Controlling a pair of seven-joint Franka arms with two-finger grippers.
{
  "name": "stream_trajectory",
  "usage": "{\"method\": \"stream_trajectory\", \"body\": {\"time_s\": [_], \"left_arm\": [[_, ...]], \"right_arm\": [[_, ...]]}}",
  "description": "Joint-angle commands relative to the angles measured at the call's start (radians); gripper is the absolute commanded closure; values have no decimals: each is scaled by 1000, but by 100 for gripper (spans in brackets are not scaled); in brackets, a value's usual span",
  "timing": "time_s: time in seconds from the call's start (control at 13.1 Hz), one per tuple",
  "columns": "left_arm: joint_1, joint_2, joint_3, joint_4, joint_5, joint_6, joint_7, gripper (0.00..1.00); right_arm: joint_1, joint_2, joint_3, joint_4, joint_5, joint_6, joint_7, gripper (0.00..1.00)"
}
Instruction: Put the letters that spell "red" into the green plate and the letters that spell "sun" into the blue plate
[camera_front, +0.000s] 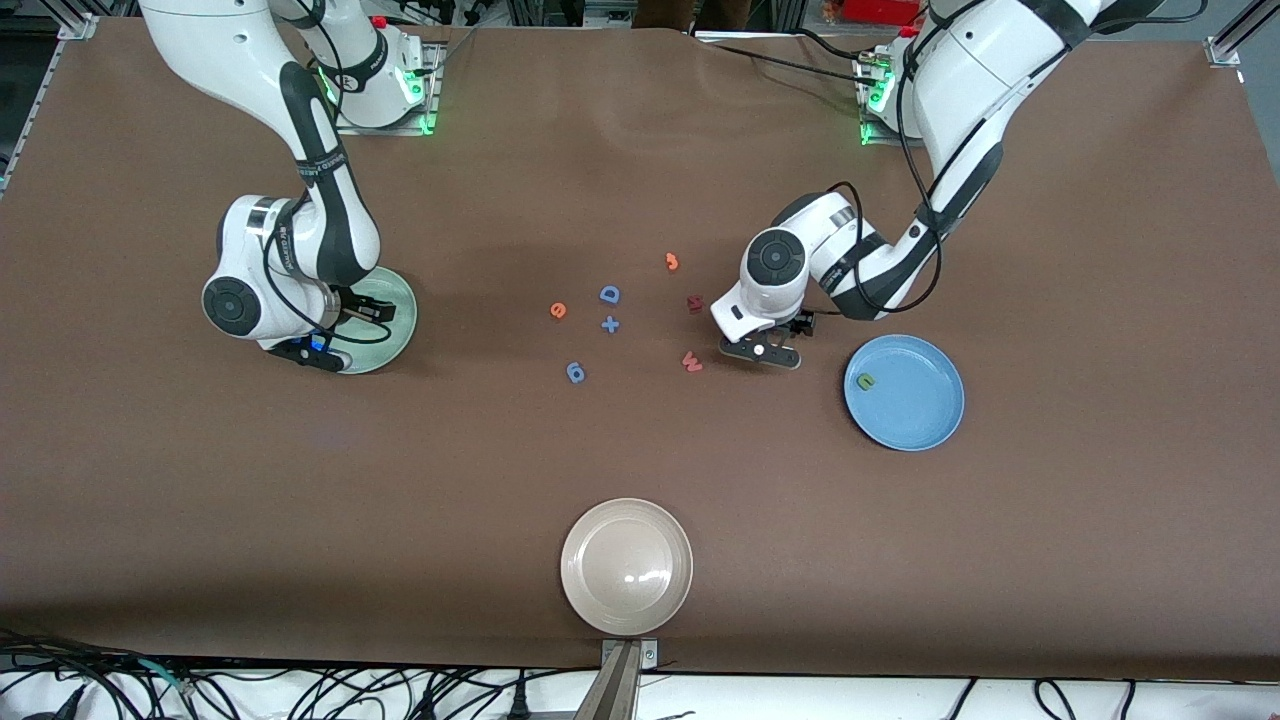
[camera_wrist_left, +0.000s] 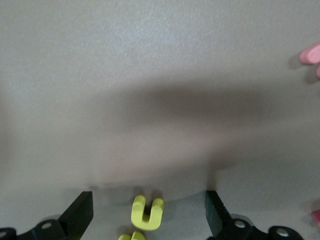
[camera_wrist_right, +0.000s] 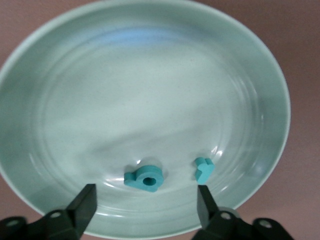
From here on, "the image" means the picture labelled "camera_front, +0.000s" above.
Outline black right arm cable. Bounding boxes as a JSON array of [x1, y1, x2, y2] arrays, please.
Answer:
[[262, 195, 396, 346]]

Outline teal floor cable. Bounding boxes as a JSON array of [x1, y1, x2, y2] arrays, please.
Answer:
[[135, 655, 191, 693]]

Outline aluminium profile with bracket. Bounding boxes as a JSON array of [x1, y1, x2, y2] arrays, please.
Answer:
[[573, 637, 661, 720]]

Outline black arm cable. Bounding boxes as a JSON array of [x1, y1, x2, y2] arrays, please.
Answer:
[[262, 195, 396, 346], [825, 0, 946, 316]]

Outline brown table cover sheet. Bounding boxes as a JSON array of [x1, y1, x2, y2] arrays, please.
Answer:
[[0, 18, 1280, 683]]

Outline pale green plate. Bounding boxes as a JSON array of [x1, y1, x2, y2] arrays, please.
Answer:
[[335, 265, 419, 376]]

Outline black table cable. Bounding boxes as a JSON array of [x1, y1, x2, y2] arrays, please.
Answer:
[[790, 26, 866, 61], [695, 40, 876, 83]]

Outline aluminium table frame rail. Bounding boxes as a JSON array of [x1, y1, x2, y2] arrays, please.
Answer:
[[1205, 0, 1280, 69], [0, 12, 101, 196]]

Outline blue plate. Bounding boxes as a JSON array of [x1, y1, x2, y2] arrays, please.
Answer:
[[843, 333, 966, 453]]

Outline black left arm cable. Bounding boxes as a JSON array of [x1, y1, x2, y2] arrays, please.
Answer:
[[825, 0, 946, 316]]

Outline beige plate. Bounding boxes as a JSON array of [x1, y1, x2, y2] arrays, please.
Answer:
[[560, 497, 694, 637]]

